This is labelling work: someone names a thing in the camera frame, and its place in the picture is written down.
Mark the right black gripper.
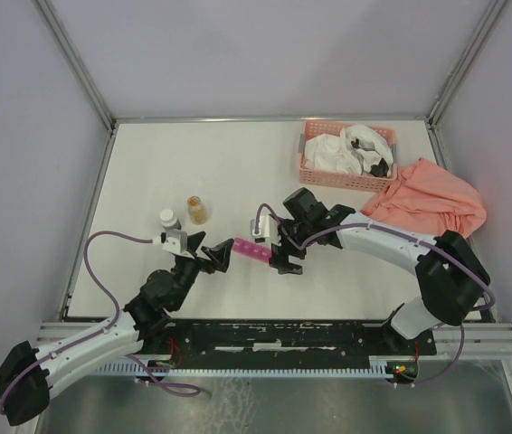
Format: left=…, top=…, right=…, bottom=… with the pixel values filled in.
left=268, top=216, right=314, bottom=275

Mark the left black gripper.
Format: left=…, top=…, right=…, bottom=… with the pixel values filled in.
left=172, top=231, right=233, bottom=310

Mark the pink weekly pill organizer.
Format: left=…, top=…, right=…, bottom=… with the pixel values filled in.
left=232, top=237, right=271, bottom=264

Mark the amber pill bottle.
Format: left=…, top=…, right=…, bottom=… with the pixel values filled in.
left=187, top=196, right=208, bottom=225

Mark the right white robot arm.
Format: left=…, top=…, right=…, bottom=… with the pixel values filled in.
left=251, top=188, right=495, bottom=354

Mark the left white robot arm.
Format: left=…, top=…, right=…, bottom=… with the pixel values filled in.
left=0, top=230, right=234, bottom=427

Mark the white cap pill bottle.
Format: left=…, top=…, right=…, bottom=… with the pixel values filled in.
left=159, top=208, right=182, bottom=231

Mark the pink plastic basket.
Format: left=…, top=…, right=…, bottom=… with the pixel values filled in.
left=297, top=119, right=398, bottom=192

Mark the black white cloth in basket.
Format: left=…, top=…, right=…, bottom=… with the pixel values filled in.
left=339, top=124, right=393, bottom=178

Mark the salmon pink cloth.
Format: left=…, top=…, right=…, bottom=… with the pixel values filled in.
left=361, top=158, right=487, bottom=238

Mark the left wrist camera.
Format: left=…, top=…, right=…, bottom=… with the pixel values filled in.
left=153, top=230, right=192, bottom=258

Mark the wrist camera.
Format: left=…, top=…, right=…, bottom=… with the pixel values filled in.
left=251, top=214, right=280, bottom=245
left=153, top=230, right=192, bottom=258

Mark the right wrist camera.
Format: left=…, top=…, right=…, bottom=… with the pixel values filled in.
left=251, top=214, right=280, bottom=245

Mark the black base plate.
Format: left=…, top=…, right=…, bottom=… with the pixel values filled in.
left=136, top=319, right=437, bottom=371

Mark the white slotted cable duct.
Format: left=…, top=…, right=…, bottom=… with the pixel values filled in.
left=92, top=356, right=397, bottom=377

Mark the right aluminium frame post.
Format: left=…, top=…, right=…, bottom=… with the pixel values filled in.
left=426, top=0, right=510, bottom=127

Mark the aluminium frame post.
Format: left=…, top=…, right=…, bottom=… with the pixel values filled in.
left=426, top=0, right=510, bottom=127
left=33, top=0, right=118, bottom=132

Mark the left aluminium frame post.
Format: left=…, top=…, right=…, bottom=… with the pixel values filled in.
left=33, top=0, right=118, bottom=132

